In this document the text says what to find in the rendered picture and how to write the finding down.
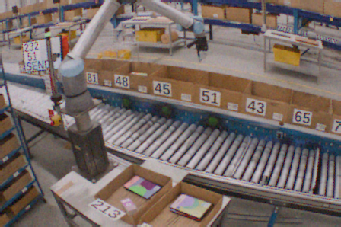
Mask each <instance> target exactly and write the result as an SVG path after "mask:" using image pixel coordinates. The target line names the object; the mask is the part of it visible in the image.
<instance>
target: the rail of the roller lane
mask: <svg viewBox="0 0 341 227"><path fill-rule="evenodd" d="M12 107H13V110H14V113H16V114H17V115H19V116H22V117H24V118H26V119H28V120H30V121H33V122H35V123H38V124H40V125H41V126H44V127H46V128H47V129H50V130H52V131H54V132H56V133H59V132H58V127H57V126H51V125H50V122H52V121H50V120H48V119H46V118H43V117H39V116H37V115H36V114H33V113H31V112H29V111H26V110H23V109H22V108H19V107H16V106H14V105H12ZM105 145H106V149H107V153H109V154H111V155H114V156H116V157H118V158H121V159H122V160H123V161H127V162H129V163H133V164H137V165H141V164H144V163H145V162H146V161H147V160H149V159H152V160H154V161H158V162H160V163H163V164H165V165H169V166H171V167H173V168H176V169H178V170H181V171H185V172H187V173H188V172H189V173H188V174H187V175H186V177H184V178H183V180H185V181H189V182H191V181H192V182H195V183H198V184H204V185H206V186H209V187H214V188H220V189H222V190H227V191H232V192H236V193H244V194H246V195H247V194H248V195H251V196H255V197H262V198H266V199H271V200H278V201H282V202H287V203H294V204H298V205H303V206H311V207H314V208H315V207H316V208H320V209H328V210H332V211H338V212H341V200H338V199H335V198H329V197H322V196H318V195H313V194H309V193H302V192H297V191H293V190H286V189H281V188H277V187H270V186H266V185H263V187H261V186H260V184H255V183H250V182H246V181H240V180H235V179H233V178H228V177H222V176H219V175H214V174H210V173H205V172H202V171H197V170H195V169H193V170H192V169H189V168H185V167H182V166H179V165H174V164H171V163H168V162H165V161H160V160H157V159H155V158H150V157H148V156H144V155H140V154H139V153H136V152H132V151H129V150H126V149H121V148H120V147H119V146H116V145H111V144H109V143H106V142H105Z"/></svg>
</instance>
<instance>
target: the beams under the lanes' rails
mask: <svg viewBox="0 0 341 227"><path fill-rule="evenodd" d="M14 115H15V116H17V117H19V118H21V119H22V120H26V121H27V122H29V123H32V124H33V125H35V126H38V127H39V128H41V129H44V130H46V131H48V132H50V133H52V134H54V135H55V136H58V137H60V138H62V139H65V140H67V141H69V142H70V140H69V138H68V137H67V138H66V137H64V136H61V135H59V134H58V133H56V132H54V131H52V130H50V129H47V128H46V127H44V126H41V125H40V124H38V123H35V122H33V121H30V120H28V119H26V118H24V117H22V116H19V115H17V114H16V113H14ZM181 181H182V182H184V183H188V184H191V185H193V186H195V187H201V188H202V189H207V190H210V191H215V192H219V193H224V194H227V195H231V196H235V197H240V198H241V197H242V198H244V199H245V198H246V199H251V200H257V201H261V202H264V203H271V204H275V205H280V206H289V207H291V208H292V207H293V208H296V209H297V208H298V209H306V210H310V211H315V212H319V213H326V214H331V215H336V216H341V212H338V211H332V210H328V209H320V208H316V207H315V208H314V207H311V206H303V205H298V204H294V203H287V202H282V201H278V200H271V199H266V198H262V197H255V196H251V195H248V194H247V195H246V194H244V193H236V192H232V191H227V190H222V189H220V188H214V187H209V186H206V185H204V184H198V183H195V182H192V181H191V182H189V181H185V180H183V179H182V180H181Z"/></svg>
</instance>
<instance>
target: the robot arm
mask: <svg viewBox="0 0 341 227"><path fill-rule="evenodd" d="M124 1H127V2H130V3H132V4H136V3H137V4H139V5H142V6H143V7H146V8H148V9H150V10H152V11H153V12H156V13H158V14H161V16H163V17H166V18H167V19H169V20H172V21H173V22H175V23H176V27H177V30H178V31H182V32H184V31H186V32H191V33H193V36H194V37H195V38H196V39H195V40H193V41H192V42H191V43H188V44H187V45H186V48H188V49H189V48H191V47H192V46H194V45H195V44H196V45H197V53H198V60H199V63H201V61H202V59H205V58H206V55H207V53H205V51H208V49H209V48H208V43H207V36H206V35H205V27H204V23H203V18H202V17H199V16H192V17H191V18H189V17H188V16H186V15H185V14H183V13H181V12H180V11H178V10H177V9H175V8H172V7H171V6H168V5H166V4H165V3H163V2H161V1H158V0H106V1H105V2H104V3H103V5H102V6H101V8H100V9H99V11H98V12H97V13H96V15H95V16H94V17H93V19H92V20H91V22H90V24H89V25H88V26H87V28H86V29H85V31H84V33H83V34H82V35H81V38H80V39H79V41H78V42H77V43H76V45H75V47H74V48H73V50H72V51H71V52H70V53H68V54H67V56H66V57H65V59H64V60H63V61H62V62H61V63H60V64H59V67H58V76H59V79H60V80H61V81H62V84H63V86H64V91H65V97H66V99H65V111H66V112H69V113H77V112H81V111H83V110H87V109H88V108H89V107H91V106H92V105H93V103H94V100H93V98H92V96H91V95H90V92H89V91H88V87H87V83H86V77H85V74H84V73H85V71H84V64H85V62H84V58H85V57H86V55H87V54H88V52H89V50H90V49H91V47H92V46H93V45H94V42H95V40H96V39H97V38H98V37H99V35H100V32H101V31H102V30H103V29H104V28H105V27H106V25H107V23H108V22H109V21H110V19H111V18H112V16H113V15H114V14H115V12H116V10H117V9H118V7H119V6H121V4H122V3H123V2H124Z"/></svg>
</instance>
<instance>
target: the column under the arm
mask: <svg viewBox="0 0 341 227"><path fill-rule="evenodd" d="M91 123H92V126H91V127H90V128H89V129H87V130H85V131H81V130H78V129H77V126H76V125H75V123H74V124H72V125H70V126H69V127H67V128H66V129H67V133H68V135H69V140H70V143H71V146H72V151H73V153H74V156H75V161H76V164H75V165H73V166H72V167H71V168H70V169H72V170H73V171H74V172H76V173H77V174H79V175H80V176H82V177H83V178H84V179H86V180H87V181H90V182H91V183H93V184H96V183H97V182H98V181H100V179H101V178H102V179H103V177H104V176H106V175H107V174H109V173H110V172H111V171H112V170H113V169H114V168H116V167H117V166H119V164H117V163H116V162H114V161H111V160H110V159H109V158H108V157H107V149H106V145H105V141H104V137H103V132H102V127H101V124H100V122H97V121H95V120H92V119H91Z"/></svg>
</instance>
